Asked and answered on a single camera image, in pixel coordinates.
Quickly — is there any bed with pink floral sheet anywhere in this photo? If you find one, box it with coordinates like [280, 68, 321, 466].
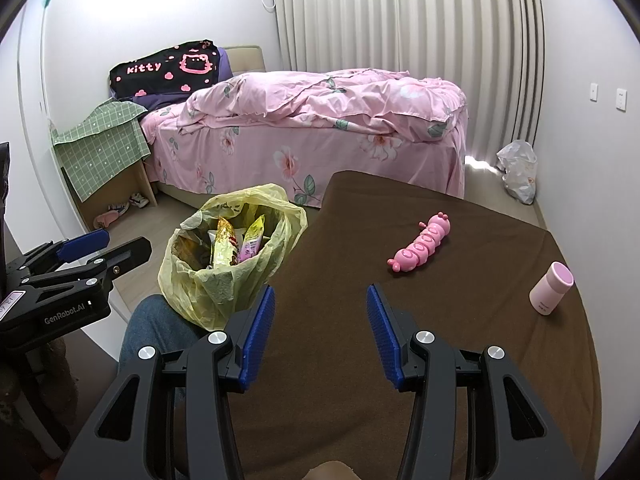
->
[139, 67, 470, 208]

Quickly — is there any pink bottle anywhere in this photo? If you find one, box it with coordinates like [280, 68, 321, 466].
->
[529, 261, 573, 316]

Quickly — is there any beige headboard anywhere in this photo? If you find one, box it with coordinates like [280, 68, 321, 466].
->
[225, 44, 266, 77]

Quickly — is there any white plastic bag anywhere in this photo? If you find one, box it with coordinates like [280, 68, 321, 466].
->
[496, 140, 538, 205]

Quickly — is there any yellow red snack packet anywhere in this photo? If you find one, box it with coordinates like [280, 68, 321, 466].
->
[212, 216, 238, 268]

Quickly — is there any person's right hand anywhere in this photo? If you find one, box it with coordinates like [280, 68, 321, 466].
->
[305, 462, 362, 480]

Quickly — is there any crumpled orange clear wrapper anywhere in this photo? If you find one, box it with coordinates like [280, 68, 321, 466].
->
[170, 227, 213, 271]

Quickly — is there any person's leg in blue jeans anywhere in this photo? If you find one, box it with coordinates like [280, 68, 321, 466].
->
[117, 294, 216, 411]

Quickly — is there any pink floral duvet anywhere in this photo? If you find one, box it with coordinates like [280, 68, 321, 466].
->
[177, 67, 468, 141]

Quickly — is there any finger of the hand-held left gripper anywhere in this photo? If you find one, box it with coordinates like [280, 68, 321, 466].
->
[15, 237, 152, 293]
[10, 229, 111, 273]

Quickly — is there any green checked cloth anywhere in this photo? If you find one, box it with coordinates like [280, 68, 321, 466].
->
[52, 99, 152, 203]

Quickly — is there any black cat print blanket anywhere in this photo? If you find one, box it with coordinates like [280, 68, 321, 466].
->
[109, 39, 221, 101]

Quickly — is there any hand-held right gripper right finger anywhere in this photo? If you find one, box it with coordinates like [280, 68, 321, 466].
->
[366, 283, 585, 480]

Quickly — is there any white pleated curtain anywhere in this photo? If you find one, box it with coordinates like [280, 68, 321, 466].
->
[272, 0, 546, 161]

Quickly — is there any yellow plastic bag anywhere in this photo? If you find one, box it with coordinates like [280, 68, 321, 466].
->
[158, 183, 309, 332]

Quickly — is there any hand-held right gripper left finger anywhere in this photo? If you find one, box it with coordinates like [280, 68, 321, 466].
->
[56, 284, 277, 480]

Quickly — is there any pink caterpillar toy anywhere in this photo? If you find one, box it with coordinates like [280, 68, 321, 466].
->
[386, 213, 452, 275]

